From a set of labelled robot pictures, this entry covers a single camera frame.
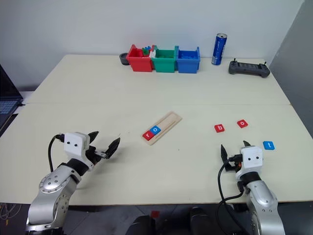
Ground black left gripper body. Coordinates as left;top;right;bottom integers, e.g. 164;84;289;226
84;144;108;170

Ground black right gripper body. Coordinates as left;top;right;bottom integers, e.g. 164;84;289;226
224;153;243;172

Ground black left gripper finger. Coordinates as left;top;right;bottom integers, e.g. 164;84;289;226
105;137;121;159
88;131;100;144

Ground wooden letter tray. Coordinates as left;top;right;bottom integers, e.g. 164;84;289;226
141;111;183;146

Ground dark rounded shape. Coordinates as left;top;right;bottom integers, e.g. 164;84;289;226
125;214;157;235
189;206;214;235

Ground dark grey remote controller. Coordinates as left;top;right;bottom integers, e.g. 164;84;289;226
228;57;271;79

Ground black round dish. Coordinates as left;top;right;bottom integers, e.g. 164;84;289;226
119;52;130;66

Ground red plastic bin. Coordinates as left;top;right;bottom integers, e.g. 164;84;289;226
126;44;156;72

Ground flat black slab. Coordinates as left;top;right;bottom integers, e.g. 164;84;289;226
0;113;19;138

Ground open laptop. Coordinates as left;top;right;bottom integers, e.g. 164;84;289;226
0;64;24;131

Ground blue plastic bin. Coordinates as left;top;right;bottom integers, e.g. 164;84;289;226
175;46;201;74

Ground green plastic bin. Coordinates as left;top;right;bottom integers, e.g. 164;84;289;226
151;45;179;73

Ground blue drink can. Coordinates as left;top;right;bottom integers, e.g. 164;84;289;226
211;32;228;66

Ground blue toy bricks pile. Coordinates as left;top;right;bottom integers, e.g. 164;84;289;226
179;52;198;60

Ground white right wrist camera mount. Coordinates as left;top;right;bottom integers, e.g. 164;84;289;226
235;146;264;181

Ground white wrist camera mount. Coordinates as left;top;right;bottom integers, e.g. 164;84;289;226
235;146;264;181
63;132;89;170

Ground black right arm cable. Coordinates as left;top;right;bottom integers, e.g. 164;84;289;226
217;156;246;235

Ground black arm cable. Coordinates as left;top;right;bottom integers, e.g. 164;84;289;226
47;134;66;172
217;156;246;235

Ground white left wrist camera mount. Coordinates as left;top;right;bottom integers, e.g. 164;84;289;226
63;132;89;170

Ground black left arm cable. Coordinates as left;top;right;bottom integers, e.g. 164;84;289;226
47;134;66;172

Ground tangled light floor cables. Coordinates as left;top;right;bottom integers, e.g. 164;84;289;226
0;201;23;222

